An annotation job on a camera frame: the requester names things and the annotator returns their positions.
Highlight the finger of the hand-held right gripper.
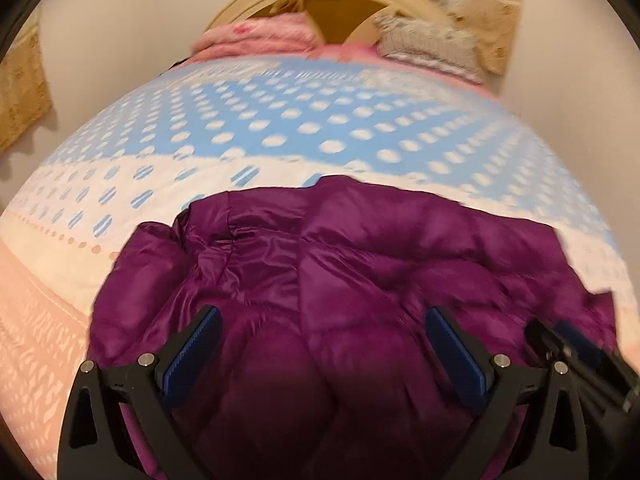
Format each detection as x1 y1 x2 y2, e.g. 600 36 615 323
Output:
557 320 626 372
524 319 601 392

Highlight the cream wooden bed headboard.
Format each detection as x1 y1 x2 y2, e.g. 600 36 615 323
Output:
207 0 451 47

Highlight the beige floral window curtain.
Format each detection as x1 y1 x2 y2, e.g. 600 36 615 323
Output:
0 15 54 154
282 0 524 74

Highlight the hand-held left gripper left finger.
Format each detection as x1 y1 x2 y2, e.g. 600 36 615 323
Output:
57 305 223 480

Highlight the pink folded blanket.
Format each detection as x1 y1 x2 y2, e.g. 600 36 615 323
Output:
190 12 326 57

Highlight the polka dot bedsheet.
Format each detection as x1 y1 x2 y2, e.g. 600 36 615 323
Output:
0 52 640 471

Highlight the grey patterned pillow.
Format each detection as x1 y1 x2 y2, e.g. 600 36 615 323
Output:
372 12 489 84

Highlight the purple puffer jacket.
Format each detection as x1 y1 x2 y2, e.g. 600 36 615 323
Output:
90 175 623 480

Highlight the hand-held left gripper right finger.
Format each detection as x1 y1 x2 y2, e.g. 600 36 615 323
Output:
425 306 586 480

